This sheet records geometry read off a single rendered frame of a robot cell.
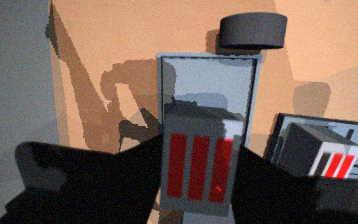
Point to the dark grey cylinder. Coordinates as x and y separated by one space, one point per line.
253 31

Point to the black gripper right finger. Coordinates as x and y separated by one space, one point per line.
265 194

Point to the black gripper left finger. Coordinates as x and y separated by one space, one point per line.
125 183

